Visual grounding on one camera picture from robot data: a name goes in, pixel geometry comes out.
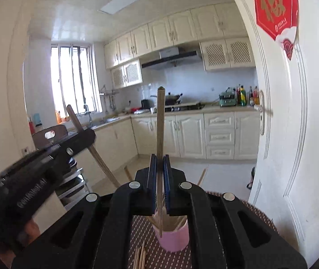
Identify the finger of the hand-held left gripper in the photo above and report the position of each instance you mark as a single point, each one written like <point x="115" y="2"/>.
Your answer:
<point x="75" y="145"/>

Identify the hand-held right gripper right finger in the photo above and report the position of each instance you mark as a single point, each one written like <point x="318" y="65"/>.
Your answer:
<point x="167" y="179"/>

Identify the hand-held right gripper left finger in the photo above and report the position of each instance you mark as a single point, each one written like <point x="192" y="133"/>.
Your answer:
<point x="152" y="173"/>

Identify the long wooden chopstick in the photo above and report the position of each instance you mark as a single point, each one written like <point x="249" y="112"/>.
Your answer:
<point x="160" y="123"/>
<point x="103" y="165"/>

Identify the pink cup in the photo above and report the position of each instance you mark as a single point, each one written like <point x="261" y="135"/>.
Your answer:
<point x="173" y="241"/>

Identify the bunch of wooden chopsticks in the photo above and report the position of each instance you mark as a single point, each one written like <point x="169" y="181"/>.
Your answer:
<point x="142" y="255"/>

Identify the person's left hand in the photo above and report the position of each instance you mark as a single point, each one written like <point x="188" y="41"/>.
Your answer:
<point x="32" y="231"/>

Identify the orange bottle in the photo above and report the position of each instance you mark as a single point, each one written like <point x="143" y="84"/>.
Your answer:
<point x="58" y="117"/>

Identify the dark brown chair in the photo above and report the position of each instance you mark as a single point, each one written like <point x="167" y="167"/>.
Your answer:
<point x="40" y="139"/>

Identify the metal shelf rack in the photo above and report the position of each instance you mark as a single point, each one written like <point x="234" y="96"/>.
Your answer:
<point x="72" y="182"/>

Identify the metal faucet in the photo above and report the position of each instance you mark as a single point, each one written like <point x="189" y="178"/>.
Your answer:
<point x="86" y="109"/>

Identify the steel kitchen sink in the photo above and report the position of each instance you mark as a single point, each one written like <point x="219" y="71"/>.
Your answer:
<point x="106" y="120"/>

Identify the cream lower kitchen cabinets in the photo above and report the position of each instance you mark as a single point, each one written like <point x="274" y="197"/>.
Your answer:
<point x="190" y="134"/>

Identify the cream kitchen cabinets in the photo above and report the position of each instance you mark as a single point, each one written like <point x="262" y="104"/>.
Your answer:
<point x="190" y="134"/>
<point x="182" y="25"/>

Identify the kitchen window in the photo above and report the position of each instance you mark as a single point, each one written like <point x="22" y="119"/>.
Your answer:
<point x="70" y="84"/>

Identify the red container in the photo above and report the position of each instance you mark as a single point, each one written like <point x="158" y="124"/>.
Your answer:
<point x="135" y="109"/>

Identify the black kettle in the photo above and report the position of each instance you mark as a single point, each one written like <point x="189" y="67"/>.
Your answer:
<point x="145" y="104"/>

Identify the gas stove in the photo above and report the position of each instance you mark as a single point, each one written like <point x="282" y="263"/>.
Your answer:
<point x="187" y="107"/>

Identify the metal wok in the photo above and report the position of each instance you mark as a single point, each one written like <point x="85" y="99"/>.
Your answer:
<point x="173" y="98"/>

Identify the brown polka dot tablecloth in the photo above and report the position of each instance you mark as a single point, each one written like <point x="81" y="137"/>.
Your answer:
<point x="170" y="260"/>

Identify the green electric cooker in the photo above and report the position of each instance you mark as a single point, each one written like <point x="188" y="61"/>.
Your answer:
<point x="228" y="98"/>

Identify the green bottle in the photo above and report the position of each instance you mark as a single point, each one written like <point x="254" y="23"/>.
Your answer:
<point x="243" y="96"/>

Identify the range hood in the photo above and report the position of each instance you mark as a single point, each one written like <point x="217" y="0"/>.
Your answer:
<point x="170" y="60"/>

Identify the dark glass bottle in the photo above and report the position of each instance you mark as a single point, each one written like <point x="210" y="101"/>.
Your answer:
<point x="251" y="96"/>

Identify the white door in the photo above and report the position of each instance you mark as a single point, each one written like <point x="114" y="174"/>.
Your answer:
<point x="302" y="145"/>

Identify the cream upper kitchen cabinets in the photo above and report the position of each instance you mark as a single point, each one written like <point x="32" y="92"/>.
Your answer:
<point x="182" y="25"/>

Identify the ceiling light panel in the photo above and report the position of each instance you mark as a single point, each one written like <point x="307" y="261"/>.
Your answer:
<point x="121" y="1"/>

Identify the red paper door decoration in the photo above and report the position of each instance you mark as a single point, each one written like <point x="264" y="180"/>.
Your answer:
<point x="274" y="5"/>

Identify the wall utensil rack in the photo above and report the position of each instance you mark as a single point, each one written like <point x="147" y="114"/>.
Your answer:
<point x="110" y="95"/>

